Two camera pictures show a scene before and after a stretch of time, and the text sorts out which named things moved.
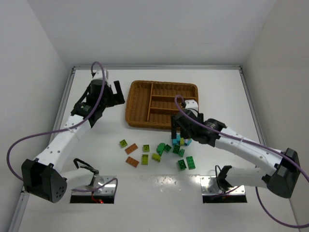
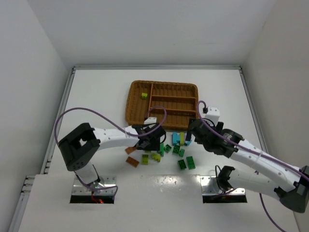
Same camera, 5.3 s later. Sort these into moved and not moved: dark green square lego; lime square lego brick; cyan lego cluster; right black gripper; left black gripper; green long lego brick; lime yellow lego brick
Moved: lime square lego brick; left black gripper; right black gripper
Not moved: lime yellow lego brick; green long lego brick; cyan lego cluster; dark green square lego
